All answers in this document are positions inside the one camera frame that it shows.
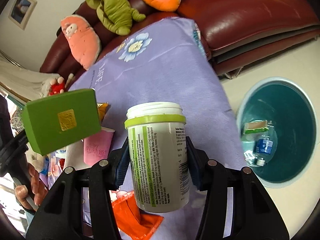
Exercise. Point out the teal plastic trash bin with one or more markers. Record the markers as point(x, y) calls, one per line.
point(292, 127)

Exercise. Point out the clear plastic water bottle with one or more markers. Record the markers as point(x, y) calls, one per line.
point(258, 152)

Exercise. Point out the orange-red snack wrapper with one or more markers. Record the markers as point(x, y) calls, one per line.
point(134, 222)

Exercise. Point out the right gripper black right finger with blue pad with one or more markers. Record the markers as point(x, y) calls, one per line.
point(254, 216)

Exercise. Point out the white cloth drape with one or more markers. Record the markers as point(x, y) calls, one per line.
point(25, 83)

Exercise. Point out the dark red leather sofa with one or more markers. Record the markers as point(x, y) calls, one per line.
point(234, 33)

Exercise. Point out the purple floral tablecloth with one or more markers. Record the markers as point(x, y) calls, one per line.
point(189, 82)

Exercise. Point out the green cardboard box gold emblem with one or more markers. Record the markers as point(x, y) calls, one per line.
point(56, 121)

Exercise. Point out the green frog plush toy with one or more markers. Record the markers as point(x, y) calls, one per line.
point(116, 15)

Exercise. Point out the small red dressed doll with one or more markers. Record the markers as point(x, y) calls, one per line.
point(56, 85)

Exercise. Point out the pink paper cup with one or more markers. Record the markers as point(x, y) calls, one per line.
point(97, 146)

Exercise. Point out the pink plush pillow toy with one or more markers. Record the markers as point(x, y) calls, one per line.
point(84, 43)

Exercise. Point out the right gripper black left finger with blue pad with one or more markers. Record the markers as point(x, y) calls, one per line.
point(60, 216)

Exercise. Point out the person's hand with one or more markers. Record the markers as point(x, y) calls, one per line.
point(38, 188)

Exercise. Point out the white green carton box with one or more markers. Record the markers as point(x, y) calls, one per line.
point(256, 127)

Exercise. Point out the white supplement jar green band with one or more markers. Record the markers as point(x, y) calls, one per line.
point(158, 153)

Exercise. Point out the framed picture on wall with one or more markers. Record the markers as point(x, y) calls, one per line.
point(21, 12)

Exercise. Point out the yellow orange snack bag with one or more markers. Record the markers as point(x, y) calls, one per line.
point(102, 110)

